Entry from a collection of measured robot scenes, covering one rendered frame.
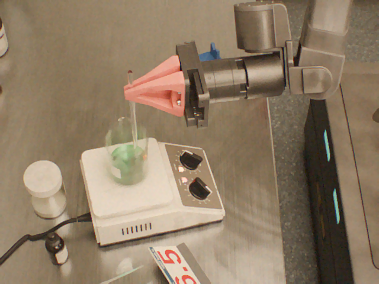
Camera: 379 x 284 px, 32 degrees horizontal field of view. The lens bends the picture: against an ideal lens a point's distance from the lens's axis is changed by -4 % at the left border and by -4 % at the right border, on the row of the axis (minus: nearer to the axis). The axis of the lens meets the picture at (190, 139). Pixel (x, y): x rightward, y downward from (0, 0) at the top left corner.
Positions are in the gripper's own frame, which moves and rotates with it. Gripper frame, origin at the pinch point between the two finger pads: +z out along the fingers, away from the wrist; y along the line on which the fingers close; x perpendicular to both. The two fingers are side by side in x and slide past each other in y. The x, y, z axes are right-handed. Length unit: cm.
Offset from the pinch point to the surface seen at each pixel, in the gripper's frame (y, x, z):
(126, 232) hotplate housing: 7.5, 22.3, 2.9
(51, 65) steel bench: -31.9, 26.0, 12.4
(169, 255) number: 11.7, 23.8, -2.8
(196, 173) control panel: -0.5, 21.5, -9.3
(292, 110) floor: -72, 100, -56
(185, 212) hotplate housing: 6.8, 20.0, -6.2
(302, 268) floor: -17, 101, -44
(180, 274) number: 15.1, 23.7, -4.0
